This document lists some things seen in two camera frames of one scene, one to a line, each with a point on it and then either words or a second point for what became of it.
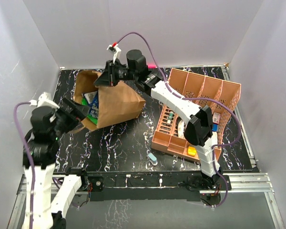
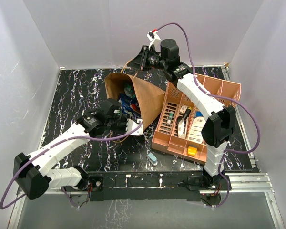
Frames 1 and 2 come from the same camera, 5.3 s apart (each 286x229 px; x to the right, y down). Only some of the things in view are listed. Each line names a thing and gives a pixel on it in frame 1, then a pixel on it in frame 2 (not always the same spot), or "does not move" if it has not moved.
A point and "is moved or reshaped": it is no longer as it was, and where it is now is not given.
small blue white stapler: (152, 159) does not move
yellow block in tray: (192, 150) does not move
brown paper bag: (116, 103) is moved or reshaped
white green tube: (169, 118) does not move
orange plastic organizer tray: (220, 97) does not move
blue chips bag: (92, 99) to (129, 106)
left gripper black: (80, 110) to (125, 119)
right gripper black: (109, 77) to (140, 62)
